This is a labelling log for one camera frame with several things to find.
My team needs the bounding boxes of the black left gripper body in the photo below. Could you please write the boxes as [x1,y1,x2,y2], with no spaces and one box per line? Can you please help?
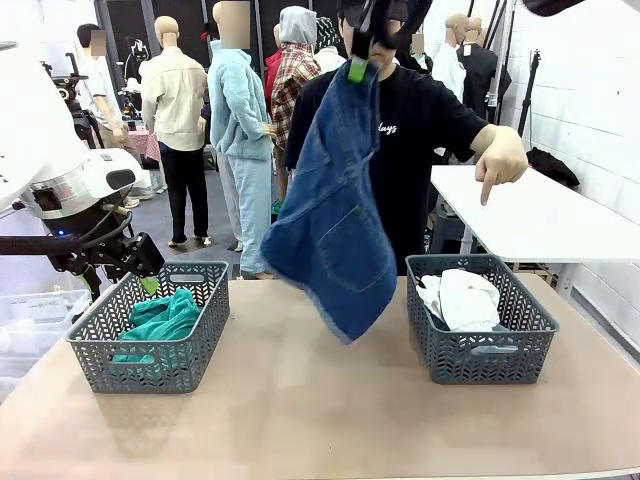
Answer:
[117,232,157,271]

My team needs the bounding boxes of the teal green top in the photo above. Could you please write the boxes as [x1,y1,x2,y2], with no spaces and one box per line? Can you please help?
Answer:
[112,288,202,364]

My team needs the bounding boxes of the dark blue denim shorts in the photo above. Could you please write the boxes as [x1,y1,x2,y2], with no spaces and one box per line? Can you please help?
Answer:
[260,58,399,346]

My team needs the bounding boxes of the white shorts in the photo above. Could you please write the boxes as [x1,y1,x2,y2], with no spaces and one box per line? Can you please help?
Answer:
[415,268,501,332]

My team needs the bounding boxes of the person's left forearm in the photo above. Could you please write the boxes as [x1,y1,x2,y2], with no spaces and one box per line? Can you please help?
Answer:
[468,123,496,151]

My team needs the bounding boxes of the person's right forearm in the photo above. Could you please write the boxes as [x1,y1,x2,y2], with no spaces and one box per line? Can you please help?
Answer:
[277,167,296,204]

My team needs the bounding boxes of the person's left hand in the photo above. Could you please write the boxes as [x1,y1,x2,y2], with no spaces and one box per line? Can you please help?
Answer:
[473,124,530,207]

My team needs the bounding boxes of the mannequin in white shirt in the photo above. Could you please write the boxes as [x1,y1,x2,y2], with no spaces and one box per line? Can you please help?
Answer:
[430,13,469,101]

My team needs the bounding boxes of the mannequin in plaid hooded shirt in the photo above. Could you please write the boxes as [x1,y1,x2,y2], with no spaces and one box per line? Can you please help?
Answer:
[269,5,324,151]

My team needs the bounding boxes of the mannequin in black shirt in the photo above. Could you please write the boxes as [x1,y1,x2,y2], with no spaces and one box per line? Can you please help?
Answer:
[457,17,514,126]

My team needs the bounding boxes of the mannequin in red top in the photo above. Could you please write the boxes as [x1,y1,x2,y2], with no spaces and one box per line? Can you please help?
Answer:
[263,24,284,101]

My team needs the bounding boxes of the grey plastic lattice basket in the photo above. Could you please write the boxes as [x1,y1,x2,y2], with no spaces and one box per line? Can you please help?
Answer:
[65,259,231,395]
[404,253,560,385]

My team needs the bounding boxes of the red checkered tablecloth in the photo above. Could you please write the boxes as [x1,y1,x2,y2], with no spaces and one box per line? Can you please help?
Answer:
[124,127,162,161]

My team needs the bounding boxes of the person in black t-shirt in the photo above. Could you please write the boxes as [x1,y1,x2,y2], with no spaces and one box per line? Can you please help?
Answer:
[284,0,490,276]

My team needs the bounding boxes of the clear plastic storage box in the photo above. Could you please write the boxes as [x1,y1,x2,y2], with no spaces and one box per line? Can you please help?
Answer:
[0,288,91,401]

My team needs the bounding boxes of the slim black tripod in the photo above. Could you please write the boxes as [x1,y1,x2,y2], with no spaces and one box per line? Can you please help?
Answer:
[517,49,545,139]

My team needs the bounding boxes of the mannequin in light blue fleece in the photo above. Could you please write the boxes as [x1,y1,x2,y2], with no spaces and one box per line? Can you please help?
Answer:
[207,0,279,276]

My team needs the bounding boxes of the mannequin in cream jacket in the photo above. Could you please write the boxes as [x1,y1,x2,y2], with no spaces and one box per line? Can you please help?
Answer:
[139,15,210,248]

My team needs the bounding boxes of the bystander in white shirt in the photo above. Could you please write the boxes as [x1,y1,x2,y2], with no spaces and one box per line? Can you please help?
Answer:
[77,23,126,146]

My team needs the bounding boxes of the black bag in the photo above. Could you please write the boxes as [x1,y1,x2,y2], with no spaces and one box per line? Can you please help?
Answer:
[525,146,581,189]

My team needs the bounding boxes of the white table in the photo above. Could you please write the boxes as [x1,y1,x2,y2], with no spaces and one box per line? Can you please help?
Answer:
[429,164,640,264]

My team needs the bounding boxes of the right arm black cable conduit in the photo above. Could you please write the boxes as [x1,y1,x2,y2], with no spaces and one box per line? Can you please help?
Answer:
[522,0,586,17]

